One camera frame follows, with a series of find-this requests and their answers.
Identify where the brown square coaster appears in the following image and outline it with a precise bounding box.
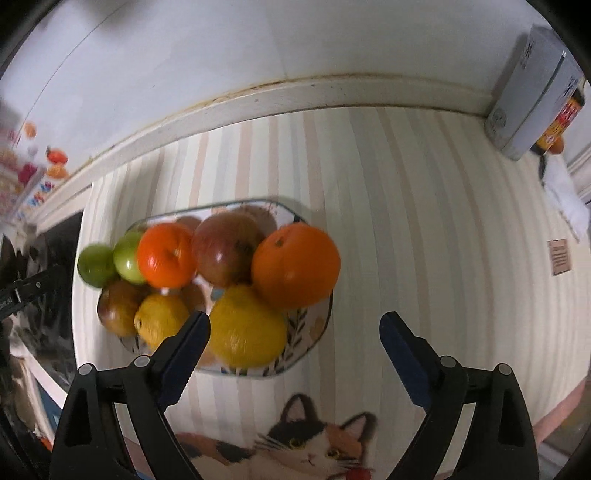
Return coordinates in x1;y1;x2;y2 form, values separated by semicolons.
547;239;573;276

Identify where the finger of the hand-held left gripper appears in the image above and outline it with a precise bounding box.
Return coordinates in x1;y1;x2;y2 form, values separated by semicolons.
16;265;72;308

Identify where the orange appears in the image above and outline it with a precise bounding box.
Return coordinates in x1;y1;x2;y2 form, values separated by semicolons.
137;223;197;290
252;224;341;310

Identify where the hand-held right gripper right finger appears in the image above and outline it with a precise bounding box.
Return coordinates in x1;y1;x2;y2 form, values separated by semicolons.
379;311;540;480

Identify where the dark sauce bottle yellow label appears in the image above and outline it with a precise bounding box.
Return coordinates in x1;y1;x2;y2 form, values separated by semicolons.
531;78;589;155

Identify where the floral oval plate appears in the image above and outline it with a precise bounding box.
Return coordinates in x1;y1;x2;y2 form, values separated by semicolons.
117;198;334;379

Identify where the grey metal can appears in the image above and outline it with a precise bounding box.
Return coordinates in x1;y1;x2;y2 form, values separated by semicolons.
484;24;585;161

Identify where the black gas stove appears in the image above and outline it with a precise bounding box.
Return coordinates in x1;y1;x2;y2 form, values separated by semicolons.
0;210;86;393

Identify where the striped cat print tablecloth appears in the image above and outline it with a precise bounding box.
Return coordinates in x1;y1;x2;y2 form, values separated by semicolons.
71;104;591;480

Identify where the colourful wall sticker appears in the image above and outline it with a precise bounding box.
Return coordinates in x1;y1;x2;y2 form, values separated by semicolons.
0;108;70;227

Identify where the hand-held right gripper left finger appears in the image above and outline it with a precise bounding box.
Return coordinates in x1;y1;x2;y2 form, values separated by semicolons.
48;311;212;480

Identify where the green apple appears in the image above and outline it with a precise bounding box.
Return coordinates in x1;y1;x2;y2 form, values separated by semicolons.
113;231;148;284
77;244;118;288

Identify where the yellow pear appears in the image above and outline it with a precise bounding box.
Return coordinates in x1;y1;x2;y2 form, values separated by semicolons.
206;285;288;369
134;294;191;352

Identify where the white folded cloth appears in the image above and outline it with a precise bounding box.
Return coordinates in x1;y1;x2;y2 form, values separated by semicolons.
538;154;591;243

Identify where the reddish brown apple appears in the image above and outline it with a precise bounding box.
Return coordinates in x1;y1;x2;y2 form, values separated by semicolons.
97;279;151;337
191;211;266;288

